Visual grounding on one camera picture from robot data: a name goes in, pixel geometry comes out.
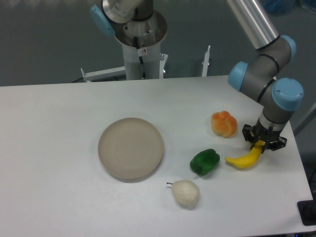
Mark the orange toy bread roll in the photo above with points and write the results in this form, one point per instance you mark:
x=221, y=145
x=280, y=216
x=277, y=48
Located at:
x=223, y=124

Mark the green toy bell pepper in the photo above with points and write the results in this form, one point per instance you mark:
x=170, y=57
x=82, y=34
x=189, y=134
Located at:
x=204, y=162

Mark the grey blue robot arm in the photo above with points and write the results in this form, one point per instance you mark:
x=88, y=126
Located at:
x=280, y=98

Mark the beige round plate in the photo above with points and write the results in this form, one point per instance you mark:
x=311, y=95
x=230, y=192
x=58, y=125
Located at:
x=131, y=149

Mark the white upright frame post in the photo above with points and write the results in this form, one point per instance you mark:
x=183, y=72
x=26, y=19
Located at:
x=206, y=62

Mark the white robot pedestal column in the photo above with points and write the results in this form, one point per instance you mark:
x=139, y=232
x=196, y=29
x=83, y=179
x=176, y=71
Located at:
x=141, y=41

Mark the blue plastic bag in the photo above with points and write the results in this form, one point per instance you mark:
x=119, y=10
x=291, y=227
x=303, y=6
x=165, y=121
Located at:
x=278, y=7

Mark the white toy pear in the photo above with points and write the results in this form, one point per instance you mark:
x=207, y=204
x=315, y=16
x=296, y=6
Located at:
x=186, y=193

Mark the yellow toy banana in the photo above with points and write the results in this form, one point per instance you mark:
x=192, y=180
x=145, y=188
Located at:
x=248, y=160

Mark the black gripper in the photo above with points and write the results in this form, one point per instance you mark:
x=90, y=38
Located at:
x=272, y=140

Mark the white metal frame bracket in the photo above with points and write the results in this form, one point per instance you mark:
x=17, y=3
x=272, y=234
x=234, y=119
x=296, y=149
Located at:
x=103, y=75

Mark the black device at edge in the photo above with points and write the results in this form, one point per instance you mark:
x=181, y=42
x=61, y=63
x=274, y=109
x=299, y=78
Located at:
x=307, y=211

